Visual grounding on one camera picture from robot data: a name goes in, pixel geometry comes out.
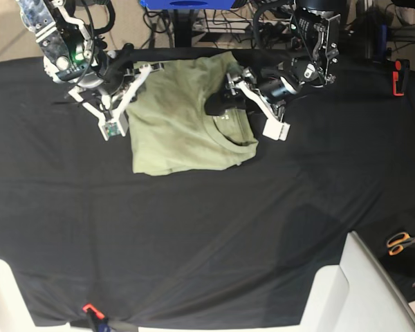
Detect red black clamp right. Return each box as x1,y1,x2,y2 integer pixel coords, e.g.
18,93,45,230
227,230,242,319
392,59,410,97

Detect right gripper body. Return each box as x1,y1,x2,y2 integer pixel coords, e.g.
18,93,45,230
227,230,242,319
53,43,139,97

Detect black table cloth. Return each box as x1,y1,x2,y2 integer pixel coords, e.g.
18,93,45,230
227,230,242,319
0,58,415,329

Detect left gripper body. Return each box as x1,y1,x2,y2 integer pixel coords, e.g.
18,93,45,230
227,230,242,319
224,58,313,116

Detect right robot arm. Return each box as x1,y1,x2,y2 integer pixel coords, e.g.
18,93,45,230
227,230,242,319
18,1,164,140

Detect white bin right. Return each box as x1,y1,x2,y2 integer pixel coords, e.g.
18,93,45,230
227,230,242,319
299,232,415,332

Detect blue plastic box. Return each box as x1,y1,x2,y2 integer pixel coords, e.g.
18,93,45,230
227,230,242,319
140,0,234,10

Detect orange handled scissors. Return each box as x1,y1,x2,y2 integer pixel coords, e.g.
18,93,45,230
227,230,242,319
386,232,415,256

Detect blue clamp handle top right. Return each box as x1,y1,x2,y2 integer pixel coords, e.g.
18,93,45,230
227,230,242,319
373,24,388,62

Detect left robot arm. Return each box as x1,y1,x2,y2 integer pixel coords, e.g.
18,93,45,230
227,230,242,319
217,1,341,141

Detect black metal stand post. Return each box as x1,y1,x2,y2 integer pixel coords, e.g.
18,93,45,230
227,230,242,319
171,10,199,48

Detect light green T-shirt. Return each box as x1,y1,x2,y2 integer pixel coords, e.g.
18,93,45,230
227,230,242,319
126,52,259,176

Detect red blue clamp bottom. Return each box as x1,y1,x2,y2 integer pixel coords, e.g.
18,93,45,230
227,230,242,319
71,303,139,332

